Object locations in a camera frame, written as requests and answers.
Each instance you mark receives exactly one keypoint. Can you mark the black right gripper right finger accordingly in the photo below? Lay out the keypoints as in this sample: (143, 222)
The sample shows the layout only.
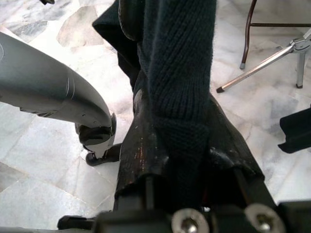
(233, 145)

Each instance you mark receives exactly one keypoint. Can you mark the silver metal clothes rack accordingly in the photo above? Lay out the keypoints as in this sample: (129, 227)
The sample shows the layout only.
(267, 63)

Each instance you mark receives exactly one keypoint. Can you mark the marble top folding table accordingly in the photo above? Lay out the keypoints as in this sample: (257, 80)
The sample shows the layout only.
(247, 36)

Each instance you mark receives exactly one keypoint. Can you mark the black logo t-shirt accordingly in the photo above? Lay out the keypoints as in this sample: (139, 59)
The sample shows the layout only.
(296, 131)

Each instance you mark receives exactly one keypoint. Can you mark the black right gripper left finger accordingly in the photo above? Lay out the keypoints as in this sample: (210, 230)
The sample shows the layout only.
(141, 150)

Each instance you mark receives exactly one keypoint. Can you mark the black printed garment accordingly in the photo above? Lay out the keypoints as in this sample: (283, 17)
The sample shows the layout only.
(177, 72)

